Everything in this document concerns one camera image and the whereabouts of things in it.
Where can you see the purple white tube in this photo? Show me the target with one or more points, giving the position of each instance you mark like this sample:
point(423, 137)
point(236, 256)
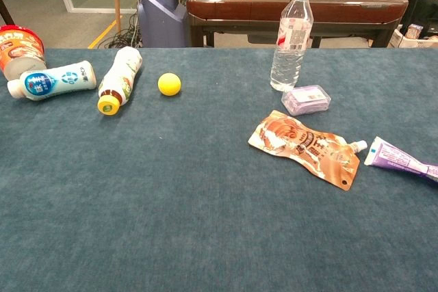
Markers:
point(393, 157)

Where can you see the black bag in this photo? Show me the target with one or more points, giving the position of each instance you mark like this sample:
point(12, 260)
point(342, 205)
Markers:
point(422, 11)

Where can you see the white plastic crate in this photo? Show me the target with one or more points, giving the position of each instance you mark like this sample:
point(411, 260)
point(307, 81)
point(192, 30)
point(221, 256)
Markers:
point(400, 40)

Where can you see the brown mahjong table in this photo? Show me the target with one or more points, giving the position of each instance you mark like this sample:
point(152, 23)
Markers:
point(239, 8)

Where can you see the white yellow-capped bottle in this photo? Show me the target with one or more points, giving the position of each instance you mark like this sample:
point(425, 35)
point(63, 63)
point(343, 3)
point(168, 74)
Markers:
point(119, 73)

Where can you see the red instant noodle cup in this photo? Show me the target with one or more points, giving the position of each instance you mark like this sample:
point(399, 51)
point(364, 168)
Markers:
point(20, 49)

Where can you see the white blue yogurt bottle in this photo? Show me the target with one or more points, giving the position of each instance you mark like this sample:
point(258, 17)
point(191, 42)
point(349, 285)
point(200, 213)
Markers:
point(51, 81)

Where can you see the clear plastic water bottle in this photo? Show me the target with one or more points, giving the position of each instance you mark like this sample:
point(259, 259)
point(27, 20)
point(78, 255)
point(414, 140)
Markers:
point(291, 59)

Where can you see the clear box with purple contents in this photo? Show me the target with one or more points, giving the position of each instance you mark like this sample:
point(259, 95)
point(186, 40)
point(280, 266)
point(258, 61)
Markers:
point(306, 100)

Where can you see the teal table cloth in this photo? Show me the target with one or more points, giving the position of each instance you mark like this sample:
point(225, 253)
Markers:
point(171, 203)

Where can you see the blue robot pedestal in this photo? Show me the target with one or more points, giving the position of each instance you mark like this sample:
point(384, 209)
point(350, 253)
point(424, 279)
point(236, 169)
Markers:
point(161, 15)

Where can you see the orange spout drink pouch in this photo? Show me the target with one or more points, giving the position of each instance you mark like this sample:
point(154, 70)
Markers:
point(301, 145)

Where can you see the yellow ball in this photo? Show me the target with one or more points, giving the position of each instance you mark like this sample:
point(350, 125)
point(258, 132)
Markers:
point(169, 84)

